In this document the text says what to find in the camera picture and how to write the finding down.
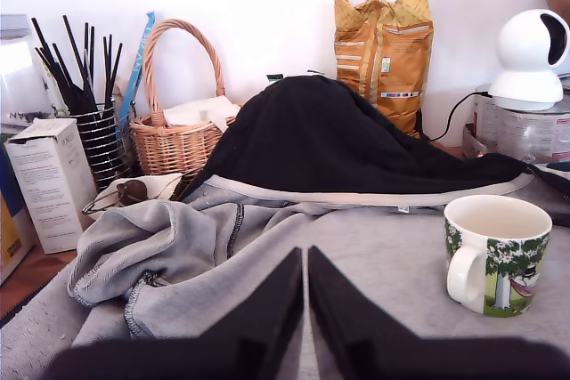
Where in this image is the green illustrated coffee mug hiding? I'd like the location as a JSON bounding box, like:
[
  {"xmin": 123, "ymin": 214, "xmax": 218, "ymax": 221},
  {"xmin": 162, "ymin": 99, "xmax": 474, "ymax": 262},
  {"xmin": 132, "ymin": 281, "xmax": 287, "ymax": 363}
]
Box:
[{"xmin": 444, "ymin": 194, "xmax": 554, "ymax": 319}]

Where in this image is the grey and black fleece garment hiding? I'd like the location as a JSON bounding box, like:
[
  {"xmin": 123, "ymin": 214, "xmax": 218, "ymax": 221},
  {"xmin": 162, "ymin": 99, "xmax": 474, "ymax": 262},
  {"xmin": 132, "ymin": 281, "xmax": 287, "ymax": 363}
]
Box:
[{"xmin": 0, "ymin": 75, "xmax": 570, "ymax": 380}]

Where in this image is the white pouch with brown item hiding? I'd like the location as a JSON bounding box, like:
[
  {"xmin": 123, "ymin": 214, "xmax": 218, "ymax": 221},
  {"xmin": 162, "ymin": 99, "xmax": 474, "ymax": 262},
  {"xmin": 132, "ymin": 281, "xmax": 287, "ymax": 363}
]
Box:
[{"xmin": 82, "ymin": 172, "xmax": 184, "ymax": 221}]

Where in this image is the white folded cloth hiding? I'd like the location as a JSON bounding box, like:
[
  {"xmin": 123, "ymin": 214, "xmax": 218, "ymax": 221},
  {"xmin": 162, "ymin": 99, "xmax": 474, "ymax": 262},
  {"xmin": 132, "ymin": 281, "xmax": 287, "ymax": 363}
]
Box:
[{"xmin": 162, "ymin": 94, "xmax": 242, "ymax": 134}]

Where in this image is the black striped utensil holder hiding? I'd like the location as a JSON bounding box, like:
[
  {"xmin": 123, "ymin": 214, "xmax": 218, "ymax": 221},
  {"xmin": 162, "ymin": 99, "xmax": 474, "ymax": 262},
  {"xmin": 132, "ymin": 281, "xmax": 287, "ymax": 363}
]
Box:
[{"xmin": 72, "ymin": 102, "xmax": 131, "ymax": 182}]

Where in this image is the orange paper bag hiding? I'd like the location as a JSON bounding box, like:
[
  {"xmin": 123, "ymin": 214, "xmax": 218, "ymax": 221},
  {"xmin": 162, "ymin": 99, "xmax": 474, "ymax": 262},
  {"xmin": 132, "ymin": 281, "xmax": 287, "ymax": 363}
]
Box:
[{"xmin": 333, "ymin": 0, "xmax": 436, "ymax": 141}]

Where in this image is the silver tin with red label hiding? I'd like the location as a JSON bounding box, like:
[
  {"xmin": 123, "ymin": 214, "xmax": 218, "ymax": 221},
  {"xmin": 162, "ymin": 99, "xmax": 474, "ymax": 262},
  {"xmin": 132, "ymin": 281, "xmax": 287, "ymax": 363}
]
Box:
[{"xmin": 473, "ymin": 85, "xmax": 570, "ymax": 164}]

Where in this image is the white cardboard carton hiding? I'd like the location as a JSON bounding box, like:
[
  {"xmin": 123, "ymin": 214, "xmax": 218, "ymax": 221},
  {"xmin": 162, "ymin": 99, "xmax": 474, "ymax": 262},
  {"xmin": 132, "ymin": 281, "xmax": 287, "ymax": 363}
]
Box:
[{"xmin": 3, "ymin": 117, "xmax": 97, "ymax": 255}]

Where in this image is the blue and yellow box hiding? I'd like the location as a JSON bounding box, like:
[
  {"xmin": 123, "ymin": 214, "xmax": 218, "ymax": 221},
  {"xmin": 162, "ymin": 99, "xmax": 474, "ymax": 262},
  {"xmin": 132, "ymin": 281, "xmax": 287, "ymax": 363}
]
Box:
[{"xmin": 0, "ymin": 143, "xmax": 37, "ymax": 286}]

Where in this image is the black thin stick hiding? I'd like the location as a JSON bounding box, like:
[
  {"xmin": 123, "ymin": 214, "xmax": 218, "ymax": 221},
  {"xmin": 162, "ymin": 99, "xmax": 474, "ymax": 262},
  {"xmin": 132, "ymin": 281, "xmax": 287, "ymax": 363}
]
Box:
[
  {"xmin": 102, "ymin": 35, "xmax": 110, "ymax": 106},
  {"xmin": 87, "ymin": 25, "xmax": 96, "ymax": 92},
  {"xmin": 29, "ymin": 17, "xmax": 98, "ymax": 109},
  {"xmin": 51, "ymin": 43, "xmax": 87, "ymax": 106},
  {"xmin": 61, "ymin": 13, "xmax": 94, "ymax": 93},
  {"xmin": 106, "ymin": 41, "xmax": 125, "ymax": 109}
]

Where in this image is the white plastic container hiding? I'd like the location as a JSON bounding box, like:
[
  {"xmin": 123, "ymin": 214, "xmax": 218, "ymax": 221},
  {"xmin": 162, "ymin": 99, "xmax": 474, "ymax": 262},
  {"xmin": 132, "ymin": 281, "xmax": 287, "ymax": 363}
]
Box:
[{"xmin": 0, "ymin": 13, "xmax": 69, "ymax": 132}]

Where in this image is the wicker basket with handle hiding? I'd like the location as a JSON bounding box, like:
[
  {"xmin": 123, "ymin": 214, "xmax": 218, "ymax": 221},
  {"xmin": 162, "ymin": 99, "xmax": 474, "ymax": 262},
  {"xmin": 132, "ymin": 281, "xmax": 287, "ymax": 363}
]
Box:
[{"xmin": 128, "ymin": 18, "xmax": 244, "ymax": 176}]

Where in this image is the black power cable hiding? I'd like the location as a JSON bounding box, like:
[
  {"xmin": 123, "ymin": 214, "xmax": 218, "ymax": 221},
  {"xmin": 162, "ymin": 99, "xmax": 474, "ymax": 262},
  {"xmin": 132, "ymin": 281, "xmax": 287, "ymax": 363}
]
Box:
[{"xmin": 428, "ymin": 91, "xmax": 492, "ymax": 143}]

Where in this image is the white dome security camera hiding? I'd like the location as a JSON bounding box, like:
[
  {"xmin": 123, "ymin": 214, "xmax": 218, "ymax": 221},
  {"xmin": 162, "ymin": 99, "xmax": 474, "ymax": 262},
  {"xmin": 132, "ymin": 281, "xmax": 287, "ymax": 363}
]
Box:
[{"xmin": 488, "ymin": 8, "xmax": 570, "ymax": 112}]

